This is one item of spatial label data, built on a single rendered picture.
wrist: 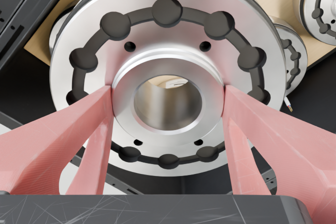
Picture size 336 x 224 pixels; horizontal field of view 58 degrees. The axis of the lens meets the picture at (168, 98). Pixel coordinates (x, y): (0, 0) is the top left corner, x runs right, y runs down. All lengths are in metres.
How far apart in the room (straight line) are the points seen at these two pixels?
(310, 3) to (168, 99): 0.21
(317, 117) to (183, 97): 0.23
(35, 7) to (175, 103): 0.14
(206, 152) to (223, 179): 0.24
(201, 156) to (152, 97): 0.04
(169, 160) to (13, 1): 0.17
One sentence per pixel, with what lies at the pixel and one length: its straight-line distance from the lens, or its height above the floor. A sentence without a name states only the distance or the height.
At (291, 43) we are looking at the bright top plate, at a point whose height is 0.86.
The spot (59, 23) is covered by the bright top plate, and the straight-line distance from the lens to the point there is 0.33.
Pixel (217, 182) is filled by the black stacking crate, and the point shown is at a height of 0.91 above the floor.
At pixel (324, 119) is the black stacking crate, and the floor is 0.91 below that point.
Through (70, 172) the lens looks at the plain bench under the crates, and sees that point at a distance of 0.74.
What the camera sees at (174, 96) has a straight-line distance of 0.16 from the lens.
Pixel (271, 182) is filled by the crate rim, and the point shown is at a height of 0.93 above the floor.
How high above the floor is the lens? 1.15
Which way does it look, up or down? 53 degrees down
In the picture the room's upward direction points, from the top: 180 degrees counter-clockwise
